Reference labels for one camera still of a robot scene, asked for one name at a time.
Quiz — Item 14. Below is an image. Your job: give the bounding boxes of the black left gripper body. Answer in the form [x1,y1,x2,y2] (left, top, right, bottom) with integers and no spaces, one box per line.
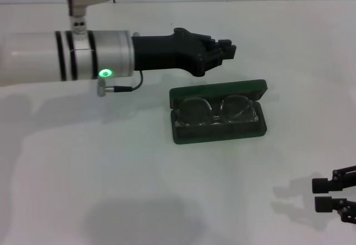
[131,27,211,78]

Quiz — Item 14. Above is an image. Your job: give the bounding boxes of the dark green glasses case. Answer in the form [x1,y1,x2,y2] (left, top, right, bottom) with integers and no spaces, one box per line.
[169,79,268,145]

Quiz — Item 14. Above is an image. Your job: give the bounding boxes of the clear transparent glasses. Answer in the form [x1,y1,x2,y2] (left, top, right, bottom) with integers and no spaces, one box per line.
[174,94,261,131]

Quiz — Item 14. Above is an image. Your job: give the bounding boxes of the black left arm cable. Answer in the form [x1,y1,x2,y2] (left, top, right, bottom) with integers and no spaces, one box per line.
[97,70,144,97]

